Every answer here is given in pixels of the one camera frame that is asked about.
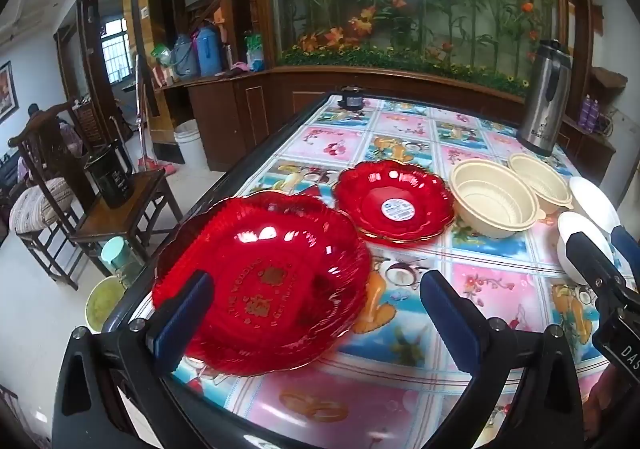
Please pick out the small red plastic plate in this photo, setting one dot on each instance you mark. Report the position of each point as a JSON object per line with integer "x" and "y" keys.
{"x": 370, "y": 189}

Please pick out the cream plastic bowl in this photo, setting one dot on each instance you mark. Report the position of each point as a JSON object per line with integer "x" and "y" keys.
{"x": 492, "y": 219}
{"x": 547, "y": 179}

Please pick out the mop with pink head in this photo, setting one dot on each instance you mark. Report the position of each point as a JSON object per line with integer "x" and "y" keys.
{"x": 160, "y": 165}

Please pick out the purple bottle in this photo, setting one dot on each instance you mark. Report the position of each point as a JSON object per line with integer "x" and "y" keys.
{"x": 583, "y": 114}
{"x": 594, "y": 115}

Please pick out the blue thermos flask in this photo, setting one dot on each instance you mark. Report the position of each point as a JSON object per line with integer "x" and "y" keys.
{"x": 208, "y": 51}

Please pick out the white and green packet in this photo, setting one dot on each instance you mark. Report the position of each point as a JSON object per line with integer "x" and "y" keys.
{"x": 254, "y": 51}

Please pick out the white plate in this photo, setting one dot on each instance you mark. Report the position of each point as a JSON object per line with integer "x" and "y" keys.
{"x": 582, "y": 224}

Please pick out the teal-lidded jar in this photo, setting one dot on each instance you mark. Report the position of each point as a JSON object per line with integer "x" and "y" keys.
{"x": 117, "y": 251}

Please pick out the wooden side table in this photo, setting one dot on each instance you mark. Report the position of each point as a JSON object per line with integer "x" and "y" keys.
{"x": 125, "y": 209}

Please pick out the framed wall picture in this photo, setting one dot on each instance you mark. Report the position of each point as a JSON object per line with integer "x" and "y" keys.
{"x": 6, "y": 91}

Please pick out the brown wooden cabinet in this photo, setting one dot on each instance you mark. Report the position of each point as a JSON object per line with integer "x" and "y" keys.
{"x": 225, "y": 109}

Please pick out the barred window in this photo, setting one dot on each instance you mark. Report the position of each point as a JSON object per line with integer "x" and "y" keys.
{"x": 116, "y": 49}

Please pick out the black bucket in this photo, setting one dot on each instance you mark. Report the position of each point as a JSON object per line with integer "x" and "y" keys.
{"x": 110, "y": 179}

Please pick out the pink cloth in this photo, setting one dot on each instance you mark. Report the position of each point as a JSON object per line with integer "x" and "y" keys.
{"x": 238, "y": 66}

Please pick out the dark wooden chair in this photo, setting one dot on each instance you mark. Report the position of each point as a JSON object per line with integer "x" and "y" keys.
{"x": 35, "y": 209}

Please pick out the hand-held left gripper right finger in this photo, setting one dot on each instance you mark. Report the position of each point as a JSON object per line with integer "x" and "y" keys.
{"x": 445, "y": 311}

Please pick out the white foam bowl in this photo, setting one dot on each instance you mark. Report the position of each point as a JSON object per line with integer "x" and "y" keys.
{"x": 592, "y": 201}

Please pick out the white plastic bucket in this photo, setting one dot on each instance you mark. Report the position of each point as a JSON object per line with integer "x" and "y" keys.
{"x": 191, "y": 146}

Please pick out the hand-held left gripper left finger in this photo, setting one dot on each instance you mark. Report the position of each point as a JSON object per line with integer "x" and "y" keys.
{"x": 180, "y": 324}

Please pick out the green plastic bag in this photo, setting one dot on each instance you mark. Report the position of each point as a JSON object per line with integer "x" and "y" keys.
{"x": 160, "y": 54}

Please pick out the yellow-green basin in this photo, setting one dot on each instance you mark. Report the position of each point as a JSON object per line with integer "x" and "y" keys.
{"x": 102, "y": 304}

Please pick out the large red plastic plate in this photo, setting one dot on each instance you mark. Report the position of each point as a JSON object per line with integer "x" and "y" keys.
{"x": 280, "y": 249}

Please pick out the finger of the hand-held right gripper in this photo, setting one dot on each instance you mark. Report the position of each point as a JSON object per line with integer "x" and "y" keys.
{"x": 590, "y": 259}
{"x": 626, "y": 244}

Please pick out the stainless steel thermos jug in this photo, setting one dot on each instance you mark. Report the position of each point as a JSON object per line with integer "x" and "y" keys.
{"x": 542, "y": 104}

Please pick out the printed fruit tablecloth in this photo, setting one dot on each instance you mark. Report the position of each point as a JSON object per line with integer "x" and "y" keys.
{"x": 400, "y": 144}

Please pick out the small black device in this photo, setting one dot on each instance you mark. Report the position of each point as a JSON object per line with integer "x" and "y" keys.
{"x": 351, "y": 98}

